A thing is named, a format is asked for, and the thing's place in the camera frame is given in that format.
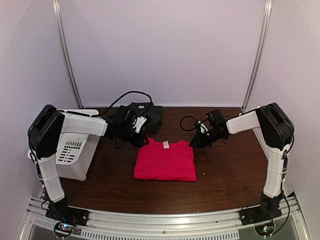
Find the right round circuit board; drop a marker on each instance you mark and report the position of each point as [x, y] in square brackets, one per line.
[265, 230]

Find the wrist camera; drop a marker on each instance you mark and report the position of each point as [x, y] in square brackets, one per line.
[200, 126]
[138, 124]

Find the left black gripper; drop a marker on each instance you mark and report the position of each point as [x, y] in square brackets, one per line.
[138, 143]

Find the left aluminium frame post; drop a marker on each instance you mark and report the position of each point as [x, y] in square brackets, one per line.
[65, 52]

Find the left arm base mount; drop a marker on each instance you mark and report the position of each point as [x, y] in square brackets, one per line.
[61, 211]

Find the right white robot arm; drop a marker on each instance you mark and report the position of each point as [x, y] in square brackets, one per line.
[278, 136]

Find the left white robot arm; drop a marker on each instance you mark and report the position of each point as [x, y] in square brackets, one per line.
[48, 175]

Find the red garment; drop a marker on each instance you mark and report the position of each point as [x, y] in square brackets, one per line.
[164, 161]

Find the aluminium frame post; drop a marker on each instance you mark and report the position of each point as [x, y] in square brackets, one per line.
[263, 35]
[65, 52]

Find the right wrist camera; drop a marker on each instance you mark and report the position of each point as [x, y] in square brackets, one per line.
[200, 126]

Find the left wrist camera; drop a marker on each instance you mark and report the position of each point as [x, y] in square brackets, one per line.
[138, 124]

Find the left round circuit board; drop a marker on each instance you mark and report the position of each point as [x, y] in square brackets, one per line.
[63, 229]

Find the white plastic laundry bin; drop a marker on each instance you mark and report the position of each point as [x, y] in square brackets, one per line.
[70, 135]

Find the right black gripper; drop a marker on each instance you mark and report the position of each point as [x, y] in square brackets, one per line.
[200, 142]

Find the round circuit board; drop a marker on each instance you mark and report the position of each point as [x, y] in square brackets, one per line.
[63, 229]
[265, 230]

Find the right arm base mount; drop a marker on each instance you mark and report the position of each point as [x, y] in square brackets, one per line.
[260, 213]

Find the dark pinstriped shirt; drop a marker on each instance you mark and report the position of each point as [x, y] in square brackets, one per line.
[152, 117]

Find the right aluminium frame post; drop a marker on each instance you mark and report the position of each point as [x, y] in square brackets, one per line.
[263, 35]

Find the front aluminium rail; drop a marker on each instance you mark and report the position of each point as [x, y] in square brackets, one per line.
[217, 225]

